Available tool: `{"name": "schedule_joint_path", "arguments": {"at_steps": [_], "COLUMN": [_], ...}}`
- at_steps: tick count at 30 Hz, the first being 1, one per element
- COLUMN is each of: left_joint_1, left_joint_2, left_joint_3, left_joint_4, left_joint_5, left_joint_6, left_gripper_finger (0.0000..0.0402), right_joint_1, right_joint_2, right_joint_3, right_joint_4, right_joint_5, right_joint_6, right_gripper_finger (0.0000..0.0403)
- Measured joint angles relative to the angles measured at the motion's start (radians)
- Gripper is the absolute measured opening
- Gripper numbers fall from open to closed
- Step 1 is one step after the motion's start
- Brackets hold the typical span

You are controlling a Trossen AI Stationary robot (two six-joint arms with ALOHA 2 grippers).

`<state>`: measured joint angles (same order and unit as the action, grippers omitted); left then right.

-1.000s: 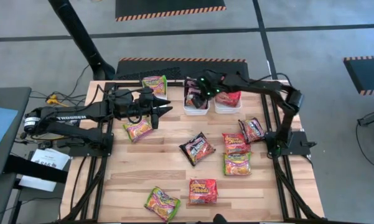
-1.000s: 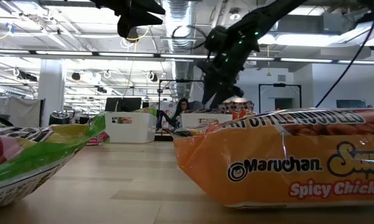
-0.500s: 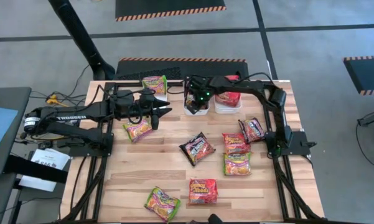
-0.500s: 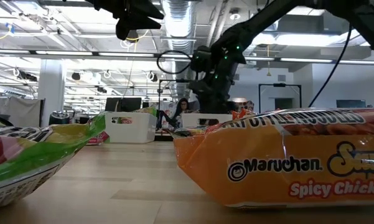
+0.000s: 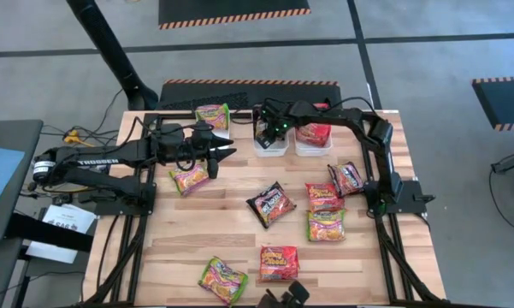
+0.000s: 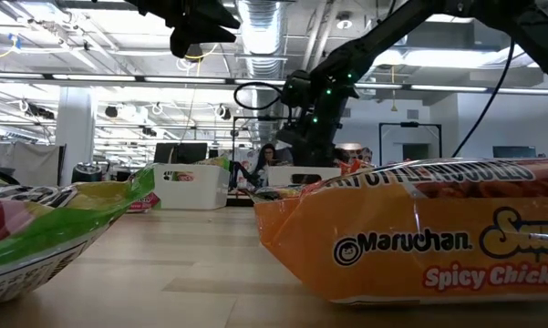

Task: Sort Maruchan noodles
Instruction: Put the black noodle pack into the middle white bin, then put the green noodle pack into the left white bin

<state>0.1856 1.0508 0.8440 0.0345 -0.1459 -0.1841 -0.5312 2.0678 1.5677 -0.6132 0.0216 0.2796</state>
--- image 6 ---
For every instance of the green Maruchan noodle pack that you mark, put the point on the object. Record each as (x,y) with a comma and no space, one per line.
(50,228)
(216,163)

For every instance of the person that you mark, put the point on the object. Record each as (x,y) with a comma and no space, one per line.
(265,159)

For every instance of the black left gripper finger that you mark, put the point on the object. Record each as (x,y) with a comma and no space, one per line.
(216,29)
(181,41)

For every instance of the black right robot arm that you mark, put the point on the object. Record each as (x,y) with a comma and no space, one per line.
(374,41)

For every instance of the white cloth partition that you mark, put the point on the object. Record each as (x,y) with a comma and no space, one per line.
(32,161)

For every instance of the silver ventilation duct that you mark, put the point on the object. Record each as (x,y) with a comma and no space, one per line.
(262,36)

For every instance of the black Maruchan Fire noodle pack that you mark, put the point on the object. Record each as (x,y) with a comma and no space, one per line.
(273,193)

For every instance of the dark wall screen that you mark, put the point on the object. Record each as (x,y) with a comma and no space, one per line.
(513,151)

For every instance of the long ceiling light strip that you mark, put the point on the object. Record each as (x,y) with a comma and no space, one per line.
(96,78)
(447,88)
(187,80)

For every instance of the black cylindrical container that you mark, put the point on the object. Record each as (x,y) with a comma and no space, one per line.
(86,174)

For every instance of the red Maruchan noodle pack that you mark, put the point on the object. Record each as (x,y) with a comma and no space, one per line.
(392,237)
(143,203)

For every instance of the white pillar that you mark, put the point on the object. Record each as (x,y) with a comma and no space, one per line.
(75,136)

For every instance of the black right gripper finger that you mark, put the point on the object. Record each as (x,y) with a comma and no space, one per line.
(328,158)
(303,157)

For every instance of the dark red patterned object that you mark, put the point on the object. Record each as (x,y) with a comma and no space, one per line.
(362,156)

